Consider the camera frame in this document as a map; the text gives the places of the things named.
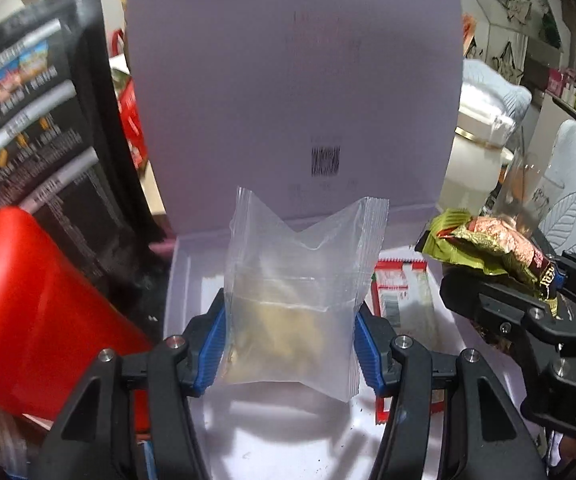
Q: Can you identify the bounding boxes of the olive green snack packet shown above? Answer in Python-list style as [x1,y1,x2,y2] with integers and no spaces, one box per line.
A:
[414,208,508,276]

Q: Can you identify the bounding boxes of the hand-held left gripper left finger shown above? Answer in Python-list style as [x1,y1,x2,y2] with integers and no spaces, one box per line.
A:
[40,287,229,480]

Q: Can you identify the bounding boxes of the glass mug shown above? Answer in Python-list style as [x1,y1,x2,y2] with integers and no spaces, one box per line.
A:
[488,130,568,241]

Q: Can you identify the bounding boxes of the gold red snack packet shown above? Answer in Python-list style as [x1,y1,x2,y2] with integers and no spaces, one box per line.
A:
[455,215,568,321]

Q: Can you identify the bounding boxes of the black snack bag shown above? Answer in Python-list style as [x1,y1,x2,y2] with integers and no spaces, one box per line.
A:
[0,0,169,321]

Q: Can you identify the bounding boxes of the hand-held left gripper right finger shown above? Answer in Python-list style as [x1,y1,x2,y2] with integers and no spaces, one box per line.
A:
[354,302,551,480]

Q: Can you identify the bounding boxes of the clear zip bag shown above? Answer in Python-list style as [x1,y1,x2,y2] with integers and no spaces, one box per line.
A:
[220,186,389,396]

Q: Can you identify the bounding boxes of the red printed bag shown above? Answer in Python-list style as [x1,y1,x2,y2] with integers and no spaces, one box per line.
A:
[110,30,149,171]

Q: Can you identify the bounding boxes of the red plastic container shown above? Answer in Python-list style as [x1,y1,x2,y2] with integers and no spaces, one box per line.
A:
[0,208,156,433]

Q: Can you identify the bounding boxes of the cream lidded jar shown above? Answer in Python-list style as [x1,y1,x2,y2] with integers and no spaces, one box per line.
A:
[442,105,516,211]

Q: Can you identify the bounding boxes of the red white packet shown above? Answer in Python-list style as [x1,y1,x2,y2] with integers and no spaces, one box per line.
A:
[372,258,448,427]

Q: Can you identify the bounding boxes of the purple gift box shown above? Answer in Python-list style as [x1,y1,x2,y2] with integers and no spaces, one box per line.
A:
[125,0,533,480]

